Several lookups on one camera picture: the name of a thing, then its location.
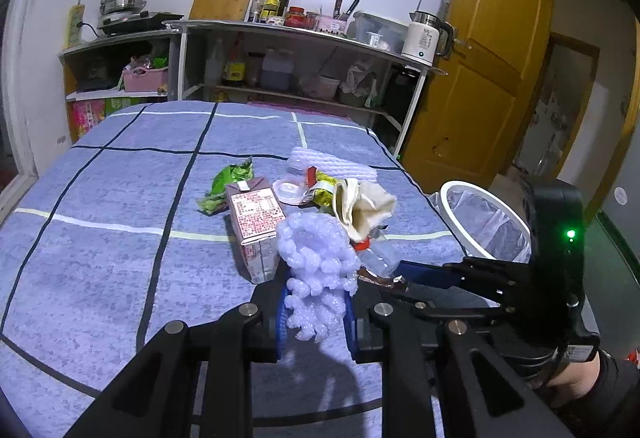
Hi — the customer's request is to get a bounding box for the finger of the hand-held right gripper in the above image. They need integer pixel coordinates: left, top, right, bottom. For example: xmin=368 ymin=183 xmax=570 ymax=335
xmin=406 ymin=287 xmax=532 ymax=327
xmin=399 ymin=257 xmax=532 ymax=295

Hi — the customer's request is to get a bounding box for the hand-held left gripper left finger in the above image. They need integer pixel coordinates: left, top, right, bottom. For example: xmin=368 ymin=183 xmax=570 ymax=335
xmin=65 ymin=275 xmax=292 ymax=438

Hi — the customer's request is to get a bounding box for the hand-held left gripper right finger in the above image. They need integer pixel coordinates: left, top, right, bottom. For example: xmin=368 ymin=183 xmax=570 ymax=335
xmin=345 ymin=283 xmax=576 ymax=438

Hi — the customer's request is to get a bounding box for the maroon foil snack wrapper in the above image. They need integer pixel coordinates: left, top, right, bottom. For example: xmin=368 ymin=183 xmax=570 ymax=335
xmin=356 ymin=270 xmax=408 ymax=291

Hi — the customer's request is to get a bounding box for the purple foam net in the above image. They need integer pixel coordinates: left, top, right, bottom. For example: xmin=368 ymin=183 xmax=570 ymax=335
xmin=276 ymin=212 xmax=361 ymax=344

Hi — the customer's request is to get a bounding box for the white trash bin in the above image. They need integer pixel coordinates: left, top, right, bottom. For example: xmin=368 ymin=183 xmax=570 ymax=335
xmin=439 ymin=180 xmax=533 ymax=264

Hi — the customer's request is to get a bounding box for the clear bin liner bag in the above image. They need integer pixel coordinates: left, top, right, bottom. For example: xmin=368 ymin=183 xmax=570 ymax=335
xmin=450 ymin=190 xmax=531 ymax=264

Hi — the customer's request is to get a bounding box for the brown milk carton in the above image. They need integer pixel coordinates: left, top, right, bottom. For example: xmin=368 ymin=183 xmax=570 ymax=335
xmin=225 ymin=177 xmax=287 ymax=284

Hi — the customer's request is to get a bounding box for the green snack packet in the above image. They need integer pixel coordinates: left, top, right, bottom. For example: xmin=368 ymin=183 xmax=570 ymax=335
xmin=196 ymin=158 xmax=255 ymax=215

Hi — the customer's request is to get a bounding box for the person's right forearm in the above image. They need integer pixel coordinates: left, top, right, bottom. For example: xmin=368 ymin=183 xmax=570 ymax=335
xmin=542 ymin=353 xmax=640 ymax=438

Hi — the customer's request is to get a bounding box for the clear plastic bottle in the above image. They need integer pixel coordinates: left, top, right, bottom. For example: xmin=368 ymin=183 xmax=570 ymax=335
xmin=350 ymin=230 xmax=401 ymax=279

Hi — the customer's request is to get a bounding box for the grey fridge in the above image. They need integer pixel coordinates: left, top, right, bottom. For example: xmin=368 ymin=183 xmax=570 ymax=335
xmin=597 ymin=168 xmax=640 ymax=279

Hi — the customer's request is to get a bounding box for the yellow snack wrapper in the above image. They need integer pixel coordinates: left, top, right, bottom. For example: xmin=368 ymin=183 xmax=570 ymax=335
xmin=300 ymin=168 xmax=346 ymax=214

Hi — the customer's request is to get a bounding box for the white round plastic lid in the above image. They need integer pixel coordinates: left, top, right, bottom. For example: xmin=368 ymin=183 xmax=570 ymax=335
xmin=272 ymin=178 xmax=308 ymax=205

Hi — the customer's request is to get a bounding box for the ribbed white foam sleeve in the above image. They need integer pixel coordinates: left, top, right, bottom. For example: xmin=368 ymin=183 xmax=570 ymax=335
xmin=287 ymin=145 xmax=381 ymax=184

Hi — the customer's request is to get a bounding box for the white appliance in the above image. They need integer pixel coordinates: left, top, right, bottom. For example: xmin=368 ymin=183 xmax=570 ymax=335
xmin=520 ymin=88 xmax=571 ymax=169

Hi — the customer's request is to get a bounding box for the tall black container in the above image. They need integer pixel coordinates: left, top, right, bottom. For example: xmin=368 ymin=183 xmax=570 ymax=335
xmin=380 ymin=68 xmax=416 ymax=129

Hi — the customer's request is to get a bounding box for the crumpled plastic bag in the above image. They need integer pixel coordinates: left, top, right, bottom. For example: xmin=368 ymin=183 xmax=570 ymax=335
xmin=339 ymin=60 xmax=378 ymax=106

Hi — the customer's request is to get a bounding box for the blue checked blanket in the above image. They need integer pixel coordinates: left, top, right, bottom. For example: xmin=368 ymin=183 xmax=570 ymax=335
xmin=0 ymin=100 xmax=466 ymax=438

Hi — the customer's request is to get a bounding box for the yellow wooden door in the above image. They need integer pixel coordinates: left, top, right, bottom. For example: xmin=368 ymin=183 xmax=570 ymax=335
xmin=400 ymin=0 xmax=556 ymax=181

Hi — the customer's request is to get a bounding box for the pink plastic bucket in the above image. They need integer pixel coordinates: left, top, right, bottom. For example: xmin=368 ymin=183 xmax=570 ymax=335
xmin=306 ymin=74 xmax=341 ymax=100

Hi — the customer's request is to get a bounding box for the white electric kettle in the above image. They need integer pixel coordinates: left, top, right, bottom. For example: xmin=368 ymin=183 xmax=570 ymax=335
xmin=400 ymin=10 xmax=456 ymax=66

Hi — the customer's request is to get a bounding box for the clear plastic storage box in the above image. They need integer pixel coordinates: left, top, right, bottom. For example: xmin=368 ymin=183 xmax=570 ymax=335
xmin=352 ymin=11 xmax=408 ymax=53

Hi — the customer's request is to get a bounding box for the purple plastic jug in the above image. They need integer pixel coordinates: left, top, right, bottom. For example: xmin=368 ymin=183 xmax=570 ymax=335
xmin=260 ymin=47 xmax=296 ymax=91

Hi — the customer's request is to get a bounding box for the pink knife holder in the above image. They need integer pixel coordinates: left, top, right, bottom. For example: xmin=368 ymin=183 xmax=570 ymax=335
xmin=317 ymin=14 xmax=351 ymax=36

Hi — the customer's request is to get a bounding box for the brown sauce bottle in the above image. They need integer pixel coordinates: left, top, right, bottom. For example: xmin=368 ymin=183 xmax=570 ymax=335
xmin=222 ymin=33 xmax=248 ymax=86

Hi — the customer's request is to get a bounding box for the white plastic bottle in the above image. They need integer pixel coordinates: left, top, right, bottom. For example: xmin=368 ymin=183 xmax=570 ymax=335
xmin=205 ymin=40 xmax=225 ymax=86

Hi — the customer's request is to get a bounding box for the white metal shelf rack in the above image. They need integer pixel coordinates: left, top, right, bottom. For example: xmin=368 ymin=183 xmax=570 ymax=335
xmin=164 ymin=18 xmax=448 ymax=159

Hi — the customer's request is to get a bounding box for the pink plastic basket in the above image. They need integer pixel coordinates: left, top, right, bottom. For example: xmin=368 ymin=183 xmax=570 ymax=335
xmin=121 ymin=67 xmax=169 ymax=93

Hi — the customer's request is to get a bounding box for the pink printed packet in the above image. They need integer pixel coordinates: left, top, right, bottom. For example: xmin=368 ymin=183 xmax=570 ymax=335
xmin=71 ymin=99 xmax=107 ymax=141

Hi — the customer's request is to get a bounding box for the grey shelf unit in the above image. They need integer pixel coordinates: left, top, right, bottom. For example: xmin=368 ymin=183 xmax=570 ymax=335
xmin=57 ymin=30 xmax=176 ymax=144

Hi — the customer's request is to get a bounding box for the yellow power strip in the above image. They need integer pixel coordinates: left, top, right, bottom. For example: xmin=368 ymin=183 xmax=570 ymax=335
xmin=66 ymin=4 xmax=85 ymax=50

